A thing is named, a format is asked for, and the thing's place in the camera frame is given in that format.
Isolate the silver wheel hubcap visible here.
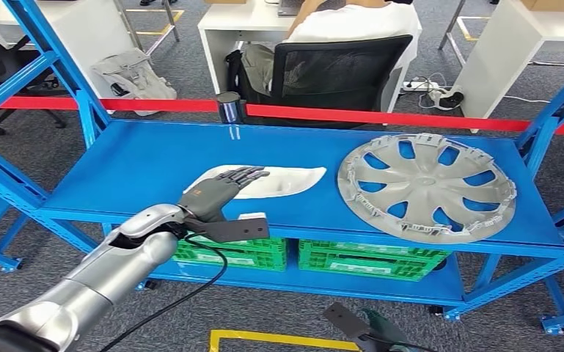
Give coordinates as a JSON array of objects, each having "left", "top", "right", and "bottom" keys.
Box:
[{"left": 336, "top": 132, "right": 519, "bottom": 246}]

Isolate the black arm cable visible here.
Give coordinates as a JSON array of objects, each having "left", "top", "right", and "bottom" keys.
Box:
[{"left": 98, "top": 232, "right": 230, "bottom": 352}]

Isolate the grey laptop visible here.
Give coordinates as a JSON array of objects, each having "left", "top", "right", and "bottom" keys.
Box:
[{"left": 276, "top": 0, "right": 312, "bottom": 17}]

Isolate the yellow floor tape square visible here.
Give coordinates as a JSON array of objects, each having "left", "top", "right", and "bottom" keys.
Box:
[{"left": 208, "top": 329, "right": 362, "bottom": 352}]

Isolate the white power strip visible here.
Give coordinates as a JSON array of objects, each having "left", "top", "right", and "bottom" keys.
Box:
[{"left": 401, "top": 79, "right": 441, "bottom": 94}]

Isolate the black bag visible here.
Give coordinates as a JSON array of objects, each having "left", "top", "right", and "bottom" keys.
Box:
[{"left": 224, "top": 48, "right": 245, "bottom": 95}]

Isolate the red barrier belt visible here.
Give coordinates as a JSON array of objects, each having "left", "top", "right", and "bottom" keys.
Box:
[
  {"left": 244, "top": 103, "right": 564, "bottom": 139},
  {"left": 0, "top": 95, "right": 219, "bottom": 113}
]

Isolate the grey backpack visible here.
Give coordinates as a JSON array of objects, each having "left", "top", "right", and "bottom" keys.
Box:
[{"left": 89, "top": 46, "right": 179, "bottom": 118}]

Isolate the white plastic car part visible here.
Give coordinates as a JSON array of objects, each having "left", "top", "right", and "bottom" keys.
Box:
[{"left": 183, "top": 164, "right": 329, "bottom": 201}]

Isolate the black power adapter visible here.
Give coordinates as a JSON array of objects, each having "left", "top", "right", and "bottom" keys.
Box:
[{"left": 428, "top": 86, "right": 465, "bottom": 112}]

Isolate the cardboard box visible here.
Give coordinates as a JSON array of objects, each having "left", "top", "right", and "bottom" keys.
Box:
[{"left": 521, "top": 0, "right": 564, "bottom": 12}]

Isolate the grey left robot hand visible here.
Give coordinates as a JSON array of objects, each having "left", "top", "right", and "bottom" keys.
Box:
[{"left": 177, "top": 165, "right": 271, "bottom": 225}]

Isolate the black mesh office chair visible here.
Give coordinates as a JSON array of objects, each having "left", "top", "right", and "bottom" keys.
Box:
[{"left": 235, "top": 33, "right": 415, "bottom": 131}]

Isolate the white floor cable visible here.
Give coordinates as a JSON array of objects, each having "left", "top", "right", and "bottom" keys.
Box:
[{"left": 502, "top": 95, "right": 564, "bottom": 120}]

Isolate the person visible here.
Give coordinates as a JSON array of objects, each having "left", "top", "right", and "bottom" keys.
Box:
[{"left": 239, "top": 0, "right": 422, "bottom": 98}]

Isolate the chrome barrier post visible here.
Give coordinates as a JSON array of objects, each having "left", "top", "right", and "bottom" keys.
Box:
[{"left": 214, "top": 90, "right": 248, "bottom": 125}]

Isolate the white desk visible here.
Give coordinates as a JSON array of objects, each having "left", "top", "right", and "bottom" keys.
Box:
[
  {"left": 451, "top": 0, "right": 564, "bottom": 134},
  {"left": 0, "top": 0, "right": 135, "bottom": 101},
  {"left": 197, "top": 0, "right": 425, "bottom": 114}
]

